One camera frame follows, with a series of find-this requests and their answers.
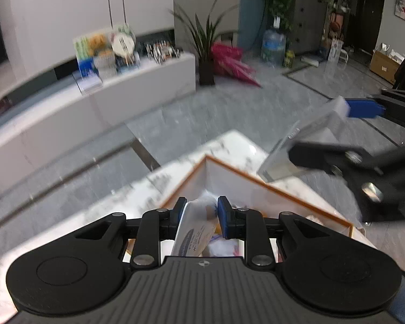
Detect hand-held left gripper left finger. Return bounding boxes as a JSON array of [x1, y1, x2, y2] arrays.
[[67, 196, 189, 268]]

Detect brown teddy bear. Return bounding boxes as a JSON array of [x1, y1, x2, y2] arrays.
[[89, 34, 109, 53]]

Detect grey cabinet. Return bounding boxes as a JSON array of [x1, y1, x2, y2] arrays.
[[290, 0, 332, 56]]

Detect green and blue box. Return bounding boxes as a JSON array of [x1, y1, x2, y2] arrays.
[[73, 35, 95, 78]]

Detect grey laptop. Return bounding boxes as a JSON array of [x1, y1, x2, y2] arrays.
[[75, 76, 104, 95]]

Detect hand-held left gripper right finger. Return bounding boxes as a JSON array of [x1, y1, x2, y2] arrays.
[[217, 195, 332, 268]]

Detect white cream tube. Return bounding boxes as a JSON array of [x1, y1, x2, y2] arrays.
[[171, 199, 220, 257]]

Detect white marble television console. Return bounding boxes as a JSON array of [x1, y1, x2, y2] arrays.
[[0, 52, 197, 194]]

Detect pink umbrella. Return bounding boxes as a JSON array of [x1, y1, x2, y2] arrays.
[[211, 42, 262, 89]]

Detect long-leaf potted plant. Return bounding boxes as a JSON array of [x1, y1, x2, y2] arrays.
[[170, 0, 239, 86]]

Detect brown cardboard box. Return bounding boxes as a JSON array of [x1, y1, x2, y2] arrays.
[[370, 49, 404, 85]]

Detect large water bottle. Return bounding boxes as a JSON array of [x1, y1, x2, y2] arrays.
[[260, 29, 287, 68]]

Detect white knitted pot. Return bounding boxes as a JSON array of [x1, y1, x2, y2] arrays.
[[94, 52, 118, 77]]

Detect orange cardboard box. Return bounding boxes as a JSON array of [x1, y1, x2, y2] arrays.
[[126, 154, 355, 264]]

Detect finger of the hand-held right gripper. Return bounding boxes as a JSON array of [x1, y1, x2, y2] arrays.
[[345, 89, 405, 133], [288, 141, 387, 185]]

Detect black and white patterned figures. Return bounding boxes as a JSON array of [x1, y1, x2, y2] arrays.
[[143, 40, 183, 64]]

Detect white long box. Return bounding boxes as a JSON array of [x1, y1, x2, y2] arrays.
[[258, 95, 351, 184]]

